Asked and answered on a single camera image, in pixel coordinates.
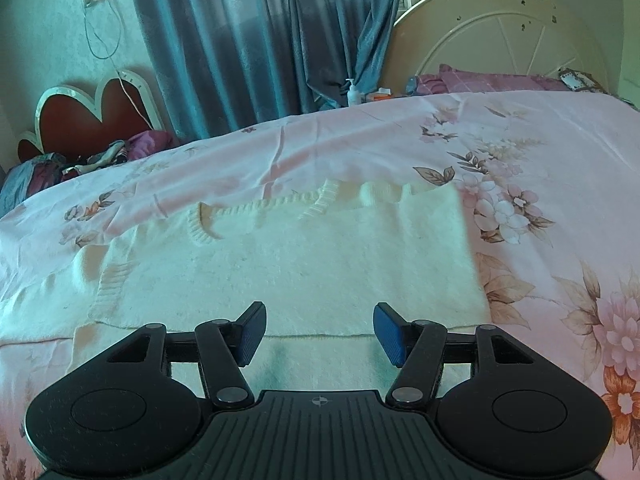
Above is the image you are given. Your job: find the maroon blanket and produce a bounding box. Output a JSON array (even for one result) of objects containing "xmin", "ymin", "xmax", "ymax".
[{"xmin": 125, "ymin": 130, "xmax": 181, "ymax": 162}]

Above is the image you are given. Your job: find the white knit sweater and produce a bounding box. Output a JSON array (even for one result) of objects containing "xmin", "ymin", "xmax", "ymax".
[{"xmin": 72, "ymin": 178, "xmax": 493, "ymax": 401}]

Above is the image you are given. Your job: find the red heart-shaped headboard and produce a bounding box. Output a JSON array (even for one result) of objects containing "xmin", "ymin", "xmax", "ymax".
[{"xmin": 18, "ymin": 70, "xmax": 166, "ymax": 161}]

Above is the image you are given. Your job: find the pile of patterned clothes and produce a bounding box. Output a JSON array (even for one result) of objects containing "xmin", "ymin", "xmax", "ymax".
[{"xmin": 0, "ymin": 140, "xmax": 132, "ymax": 216}]

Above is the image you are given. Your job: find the cream round table top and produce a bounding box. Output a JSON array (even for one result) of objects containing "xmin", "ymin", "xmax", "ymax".
[{"xmin": 387, "ymin": 0, "xmax": 611, "ymax": 93}]

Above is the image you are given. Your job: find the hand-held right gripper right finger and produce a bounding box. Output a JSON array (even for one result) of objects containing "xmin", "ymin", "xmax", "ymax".
[{"xmin": 372, "ymin": 302, "xmax": 557, "ymax": 406}]

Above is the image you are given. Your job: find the white charger cable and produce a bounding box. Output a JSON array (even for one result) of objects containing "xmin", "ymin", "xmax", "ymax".
[{"xmin": 82, "ymin": 0, "xmax": 152, "ymax": 128}]

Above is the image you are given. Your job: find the pink floral bedsheet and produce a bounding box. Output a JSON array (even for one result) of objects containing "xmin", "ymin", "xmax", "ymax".
[{"xmin": 0, "ymin": 90, "xmax": 640, "ymax": 480}]

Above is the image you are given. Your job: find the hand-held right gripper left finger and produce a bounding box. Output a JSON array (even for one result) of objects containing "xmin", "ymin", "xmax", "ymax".
[{"xmin": 75, "ymin": 301, "xmax": 268, "ymax": 409}]

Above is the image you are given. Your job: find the blue-grey curtain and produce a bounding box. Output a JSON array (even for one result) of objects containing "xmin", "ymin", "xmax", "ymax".
[{"xmin": 125, "ymin": 0, "xmax": 408, "ymax": 139}]

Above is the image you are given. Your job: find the dark patterned cloth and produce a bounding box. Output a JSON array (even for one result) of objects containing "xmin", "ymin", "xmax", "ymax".
[{"xmin": 557, "ymin": 67, "xmax": 608, "ymax": 93}]

